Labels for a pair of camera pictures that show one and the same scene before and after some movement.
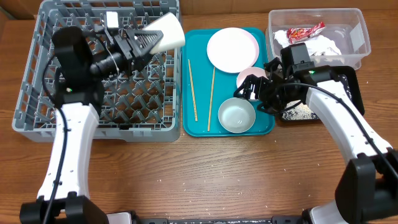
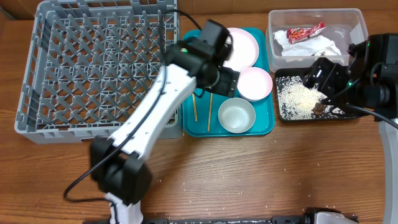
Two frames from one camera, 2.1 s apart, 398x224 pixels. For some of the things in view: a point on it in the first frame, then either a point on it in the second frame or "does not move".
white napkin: x=316 y=44 does not move
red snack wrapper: x=297 y=34 does not move
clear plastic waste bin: x=346 y=27 does not move
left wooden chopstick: x=193 y=91 does not move
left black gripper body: x=131 y=63 → x=225 y=83
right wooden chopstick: x=211 y=99 does not move
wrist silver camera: x=112 y=19 → x=214 y=33
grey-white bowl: x=236 y=115 does not move
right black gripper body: x=262 y=92 → x=325 y=79
